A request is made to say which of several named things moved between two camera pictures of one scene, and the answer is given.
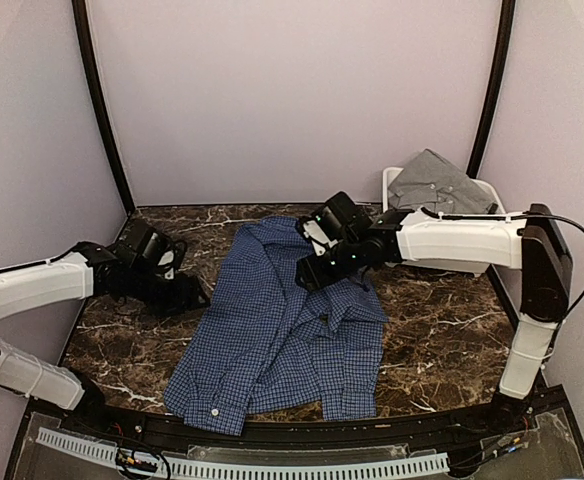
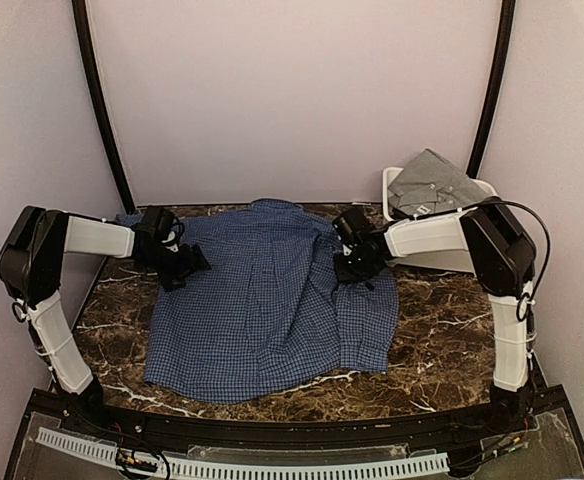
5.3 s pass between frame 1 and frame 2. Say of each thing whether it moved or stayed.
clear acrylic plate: stayed
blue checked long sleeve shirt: moved
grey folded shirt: stayed
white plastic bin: stayed
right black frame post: stayed
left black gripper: moved
